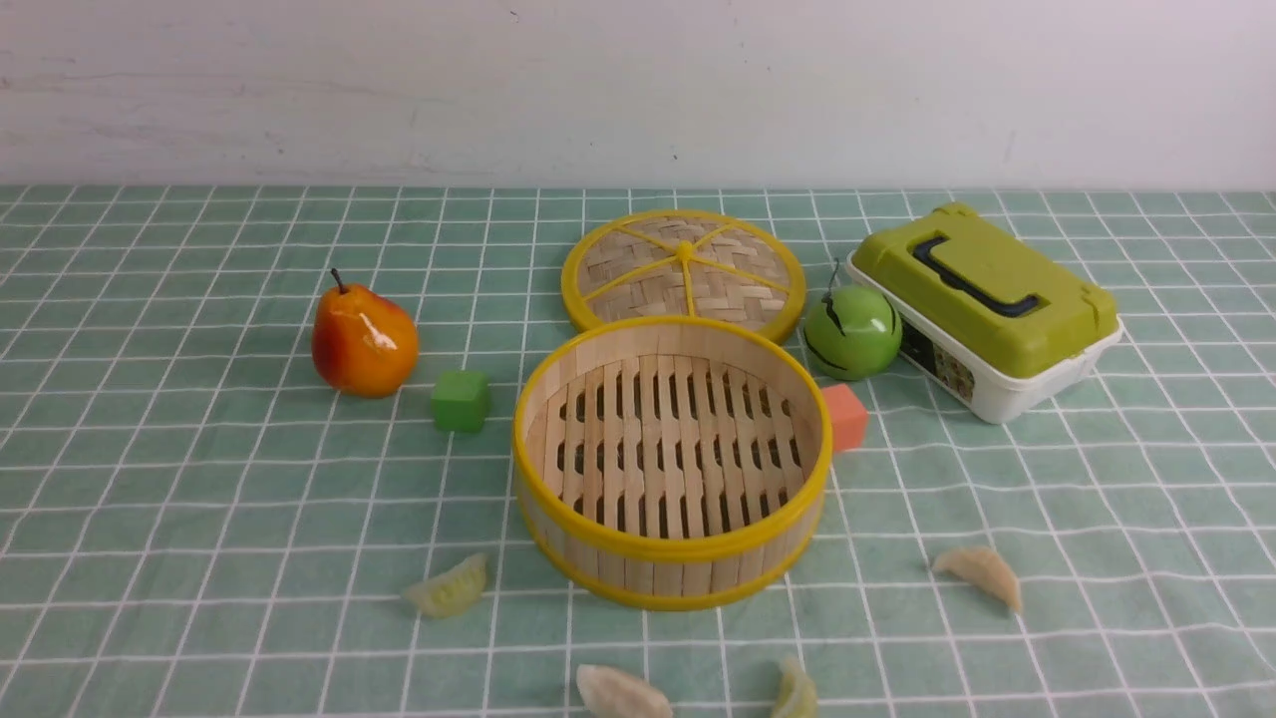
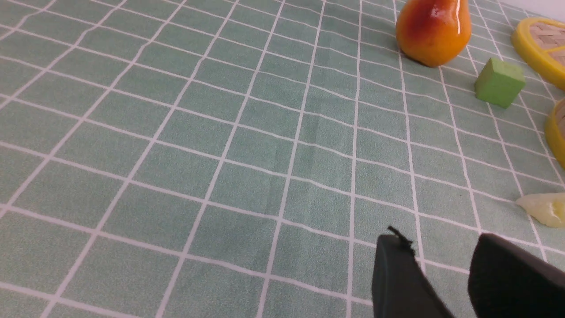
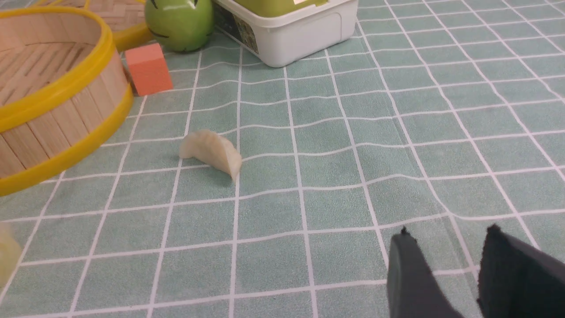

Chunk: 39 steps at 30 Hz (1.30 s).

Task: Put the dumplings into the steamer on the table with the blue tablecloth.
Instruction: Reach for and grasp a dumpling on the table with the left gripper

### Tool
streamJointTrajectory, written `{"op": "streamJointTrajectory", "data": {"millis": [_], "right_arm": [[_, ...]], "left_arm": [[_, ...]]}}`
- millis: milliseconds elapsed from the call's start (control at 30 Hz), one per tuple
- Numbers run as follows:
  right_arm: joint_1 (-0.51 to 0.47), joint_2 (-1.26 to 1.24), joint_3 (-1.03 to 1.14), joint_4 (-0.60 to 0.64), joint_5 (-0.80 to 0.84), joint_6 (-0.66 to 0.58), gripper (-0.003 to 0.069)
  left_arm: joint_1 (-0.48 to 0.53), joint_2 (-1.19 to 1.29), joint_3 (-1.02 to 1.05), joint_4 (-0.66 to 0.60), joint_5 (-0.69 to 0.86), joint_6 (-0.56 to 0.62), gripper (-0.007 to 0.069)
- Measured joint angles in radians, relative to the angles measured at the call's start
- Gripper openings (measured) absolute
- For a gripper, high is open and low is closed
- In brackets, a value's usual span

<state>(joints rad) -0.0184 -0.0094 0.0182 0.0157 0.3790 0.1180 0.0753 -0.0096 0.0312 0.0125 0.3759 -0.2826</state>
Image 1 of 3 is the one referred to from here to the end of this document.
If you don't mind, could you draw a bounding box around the white dumpling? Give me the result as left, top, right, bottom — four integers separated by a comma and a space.
575, 664, 672, 718

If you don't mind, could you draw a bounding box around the orange cube block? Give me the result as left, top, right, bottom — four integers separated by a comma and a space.
820, 385, 869, 454

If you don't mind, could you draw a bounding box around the green cube block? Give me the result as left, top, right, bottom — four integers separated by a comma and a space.
430, 369, 491, 435

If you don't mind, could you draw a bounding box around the orange red pear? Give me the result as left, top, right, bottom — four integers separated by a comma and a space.
311, 267, 420, 399

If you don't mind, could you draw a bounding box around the woven bamboo steamer lid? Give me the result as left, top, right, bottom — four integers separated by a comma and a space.
560, 209, 806, 344

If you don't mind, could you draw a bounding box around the green lidded white box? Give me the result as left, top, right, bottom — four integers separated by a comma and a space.
846, 201, 1122, 426

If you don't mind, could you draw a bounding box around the pale green dumpling bottom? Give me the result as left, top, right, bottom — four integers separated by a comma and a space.
769, 656, 817, 718

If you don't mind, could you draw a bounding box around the beige dumpling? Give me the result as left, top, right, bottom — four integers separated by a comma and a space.
931, 545, 1025, 613

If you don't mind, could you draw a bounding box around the pale green dumpling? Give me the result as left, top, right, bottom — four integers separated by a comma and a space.
402, 551, 487, 619
769, 656, 817, 718

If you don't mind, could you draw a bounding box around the bamboo steamer tray yellow rim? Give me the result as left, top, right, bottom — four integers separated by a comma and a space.
510, 318, 835, 610

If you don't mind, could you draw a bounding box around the green checkered tablecloth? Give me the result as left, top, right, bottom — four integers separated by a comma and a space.
1, 185, 1275, 717

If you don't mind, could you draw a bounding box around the green apple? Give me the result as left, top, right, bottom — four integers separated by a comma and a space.
800, 261, 903, 383

